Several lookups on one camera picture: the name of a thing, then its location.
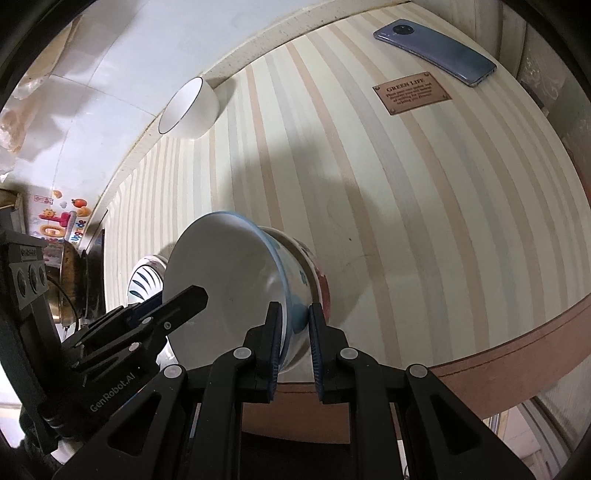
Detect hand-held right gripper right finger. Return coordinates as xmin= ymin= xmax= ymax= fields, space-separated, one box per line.
xmin=308 ymin=302 xmax=536 ymax=480

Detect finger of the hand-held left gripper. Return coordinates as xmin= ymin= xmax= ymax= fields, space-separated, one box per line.
xmin=124 ymin=295 xmax=163 ymax=324
xmin=139 ymin=285 xmax=208 ymax=342

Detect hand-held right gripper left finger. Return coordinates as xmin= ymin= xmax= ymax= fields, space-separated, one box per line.
xmin=51 ymin=301 xmax=283 ymax=480

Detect white bowl with blue rim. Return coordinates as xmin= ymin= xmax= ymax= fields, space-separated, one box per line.
xmin=163 ymin=211 xmax=309 ymax=374

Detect blue striped plate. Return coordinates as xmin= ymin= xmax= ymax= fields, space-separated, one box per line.
xmin=127 ymin=255 xmax=169 ymax=308

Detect dark wok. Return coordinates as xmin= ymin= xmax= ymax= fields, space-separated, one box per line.
xmin=46 ymin=240 xmax=93 ymax=324

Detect striped tablecloth with cat print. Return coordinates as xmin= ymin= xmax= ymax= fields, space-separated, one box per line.
xmin=83 ymin=2 xmax=591 ymax=444

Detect white bowl with dark rim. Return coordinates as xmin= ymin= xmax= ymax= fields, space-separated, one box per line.
xmin=158 ymin=77 xmax=219 ymax=140

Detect clear bag with orange food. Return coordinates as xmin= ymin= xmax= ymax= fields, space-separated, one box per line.
xmin=0 ymin=83 xmax=47 ymax=181

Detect brown label patch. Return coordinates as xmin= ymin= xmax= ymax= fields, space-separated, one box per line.
xmin=372 ymin=71 xmax=452 ymax=116

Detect blue smartphone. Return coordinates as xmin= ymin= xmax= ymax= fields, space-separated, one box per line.
xmin=373 ymin=19 xmax=498 ymax=88

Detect colourful wall stickers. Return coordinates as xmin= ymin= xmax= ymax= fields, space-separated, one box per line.
xmin=28 ymin=189 xmax=90 ymax=245

